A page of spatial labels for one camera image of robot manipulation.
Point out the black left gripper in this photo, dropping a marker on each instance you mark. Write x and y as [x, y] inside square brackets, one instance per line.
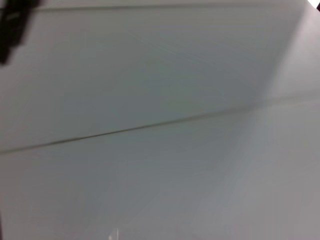
[11, 25]

